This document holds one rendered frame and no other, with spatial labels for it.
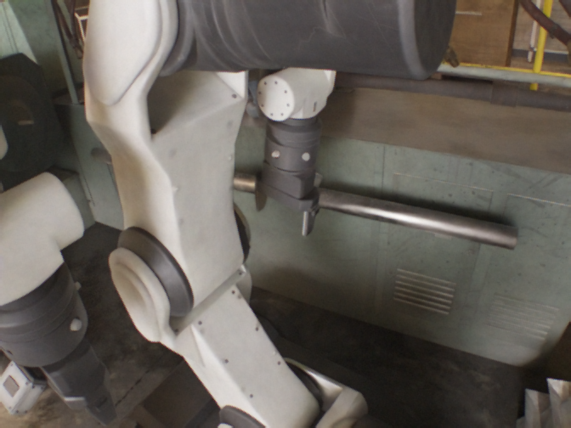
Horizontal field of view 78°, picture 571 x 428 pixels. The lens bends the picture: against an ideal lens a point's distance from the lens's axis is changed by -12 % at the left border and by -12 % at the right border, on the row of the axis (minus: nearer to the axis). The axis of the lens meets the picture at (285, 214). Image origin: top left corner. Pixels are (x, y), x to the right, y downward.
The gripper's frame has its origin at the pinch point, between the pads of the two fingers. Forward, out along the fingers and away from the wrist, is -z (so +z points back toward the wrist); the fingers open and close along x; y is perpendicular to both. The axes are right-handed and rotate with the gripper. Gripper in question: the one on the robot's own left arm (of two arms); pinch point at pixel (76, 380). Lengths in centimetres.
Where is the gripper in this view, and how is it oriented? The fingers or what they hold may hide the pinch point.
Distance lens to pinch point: 53.4
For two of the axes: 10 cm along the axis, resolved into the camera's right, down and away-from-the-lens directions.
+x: -8.2, -4.2, 3.9
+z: 0.9, -7.7, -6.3
